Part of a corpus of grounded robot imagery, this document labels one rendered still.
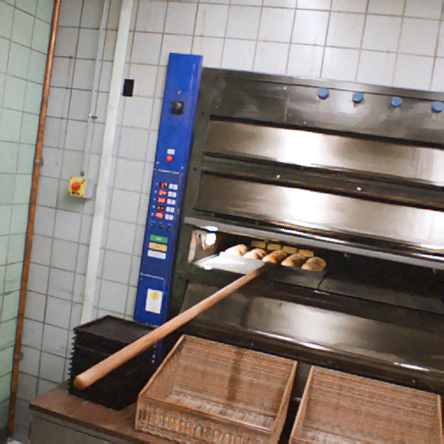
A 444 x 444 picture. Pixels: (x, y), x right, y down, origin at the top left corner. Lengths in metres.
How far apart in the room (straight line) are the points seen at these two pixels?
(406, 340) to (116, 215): 1.46
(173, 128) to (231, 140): 0.28
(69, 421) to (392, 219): 1.58
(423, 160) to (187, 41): 1.19
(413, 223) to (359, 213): 0.23
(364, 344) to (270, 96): 1.17
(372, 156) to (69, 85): 1.52
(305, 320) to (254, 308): 0.24
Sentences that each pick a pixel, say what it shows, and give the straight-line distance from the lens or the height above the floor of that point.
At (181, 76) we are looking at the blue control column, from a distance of 2.56.
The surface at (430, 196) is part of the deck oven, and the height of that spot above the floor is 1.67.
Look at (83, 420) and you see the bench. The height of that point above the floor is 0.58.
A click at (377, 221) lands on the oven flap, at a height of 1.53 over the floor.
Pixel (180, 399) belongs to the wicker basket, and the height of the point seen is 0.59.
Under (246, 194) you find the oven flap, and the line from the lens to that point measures 2.45.
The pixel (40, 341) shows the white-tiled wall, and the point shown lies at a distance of 3.03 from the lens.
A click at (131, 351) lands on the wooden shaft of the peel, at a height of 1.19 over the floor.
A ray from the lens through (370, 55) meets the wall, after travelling 2.44.
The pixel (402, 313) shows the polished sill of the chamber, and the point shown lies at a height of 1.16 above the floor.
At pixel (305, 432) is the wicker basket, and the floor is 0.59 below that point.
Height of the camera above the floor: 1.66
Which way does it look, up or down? 6 degrees down
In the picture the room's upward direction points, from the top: 9 degrees clockwise
